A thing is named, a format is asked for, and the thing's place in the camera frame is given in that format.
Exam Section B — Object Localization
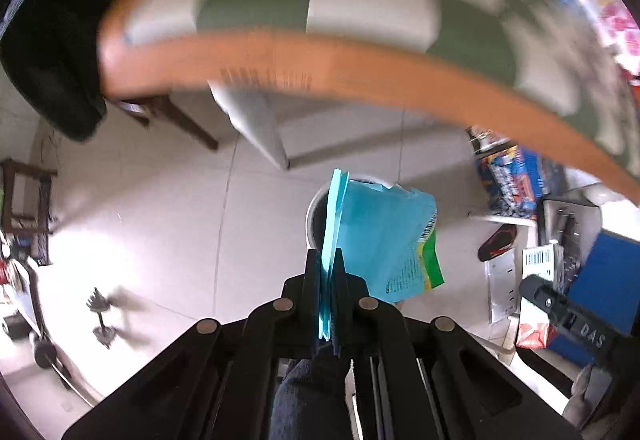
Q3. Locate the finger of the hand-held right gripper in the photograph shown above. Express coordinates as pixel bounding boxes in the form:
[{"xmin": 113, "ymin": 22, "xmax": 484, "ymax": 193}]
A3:
[{"xmin": 519, "ymin": 274, "xmax": 576, "ymax": 325}]

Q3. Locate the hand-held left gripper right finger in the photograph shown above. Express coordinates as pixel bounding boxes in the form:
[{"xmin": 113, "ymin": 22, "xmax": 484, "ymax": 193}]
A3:
[{"xmin": 331, "ymin": 247, "xmax": 583, "ymax": 440}]

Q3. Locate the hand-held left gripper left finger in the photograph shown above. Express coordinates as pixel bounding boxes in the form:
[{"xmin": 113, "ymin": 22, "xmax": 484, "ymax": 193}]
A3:
[{"xmin": 61, "ymin": 249, "xmax": 323, "ymax": 440}]

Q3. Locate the white round trash bin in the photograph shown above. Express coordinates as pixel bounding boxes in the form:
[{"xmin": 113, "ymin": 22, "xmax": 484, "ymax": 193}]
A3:
[{"xmin": 305, "ymin": 176, "xmax": 398, "ymax": 255}]

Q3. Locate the teal green snack packet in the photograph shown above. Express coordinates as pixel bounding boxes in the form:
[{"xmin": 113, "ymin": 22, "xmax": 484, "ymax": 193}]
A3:
[{"xmin": 317, "ymin": 168, "xmax": 446, "ymax": 343}]

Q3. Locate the person's right forearm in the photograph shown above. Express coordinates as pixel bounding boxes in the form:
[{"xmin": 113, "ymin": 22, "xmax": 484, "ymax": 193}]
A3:
[{"xmin": 564, "ymin": 362, "xmax": 619, "ymax": 426}]

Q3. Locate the white barcode box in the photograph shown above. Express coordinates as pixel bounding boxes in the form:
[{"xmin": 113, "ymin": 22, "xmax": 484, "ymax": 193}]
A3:
[{"xmin": 484, "ymin": 244, "xmax": 560, "ymax": 327}]

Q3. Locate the red white snack packet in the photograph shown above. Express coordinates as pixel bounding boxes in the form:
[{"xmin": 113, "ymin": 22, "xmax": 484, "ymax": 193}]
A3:
[{"xmin": 515, "ymin": 319, "xmax": 558, "ymax": 352}]

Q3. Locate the blue flat box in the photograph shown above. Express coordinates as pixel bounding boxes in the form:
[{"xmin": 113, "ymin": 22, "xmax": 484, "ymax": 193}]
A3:
[{"xmin": 550, "ymin": 230, "xmax": 640, "ymax": 369}]

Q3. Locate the red black slipper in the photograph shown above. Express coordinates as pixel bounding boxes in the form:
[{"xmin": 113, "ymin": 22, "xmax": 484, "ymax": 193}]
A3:
[{"xmin": 477, "ymin": 226, "xmax": 519, "ymax": 263}]

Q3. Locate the person's dark clothing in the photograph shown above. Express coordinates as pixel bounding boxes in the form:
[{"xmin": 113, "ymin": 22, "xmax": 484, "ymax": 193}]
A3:
[{"xmin": 269, "ymin": 345, "xmax": 352, "ymax": 440}]

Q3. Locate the blue printed carton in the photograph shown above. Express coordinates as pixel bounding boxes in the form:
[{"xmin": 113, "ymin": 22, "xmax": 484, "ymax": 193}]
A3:
[{"xmin": 471, "ymin": 144, "xmax": 567, "ymax": 221}]

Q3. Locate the small dumbbell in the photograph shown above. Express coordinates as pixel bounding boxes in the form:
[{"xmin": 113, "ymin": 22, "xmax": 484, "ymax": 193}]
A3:
[{"xmin": 85, "ymin": 286, "xmax": 120, "ymax": 351}]

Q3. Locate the dark wooden chair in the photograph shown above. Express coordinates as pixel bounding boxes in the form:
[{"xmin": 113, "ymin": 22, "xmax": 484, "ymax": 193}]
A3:
[{"xmin": 116, "ymin": 94, "xmax": 221, "ymax": 151}]

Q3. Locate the pink patterned paper bag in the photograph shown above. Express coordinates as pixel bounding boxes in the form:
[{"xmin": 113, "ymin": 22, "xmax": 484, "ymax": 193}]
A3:
[{"xmin": 594, "ymin": 0, "xmax": 640, "ymax": 76}]

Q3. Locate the dark wooden stool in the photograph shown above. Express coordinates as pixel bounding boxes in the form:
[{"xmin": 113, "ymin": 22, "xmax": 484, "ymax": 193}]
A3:
[{"xmin": 0, "ymin": 159, "xmax": 59, "ymax": 265}]

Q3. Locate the black coat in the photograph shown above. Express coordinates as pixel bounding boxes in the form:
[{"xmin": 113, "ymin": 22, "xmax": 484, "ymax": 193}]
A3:
[{"xmin": 0, "ymin": 0, "xmax": 157, "ymax": 143}]

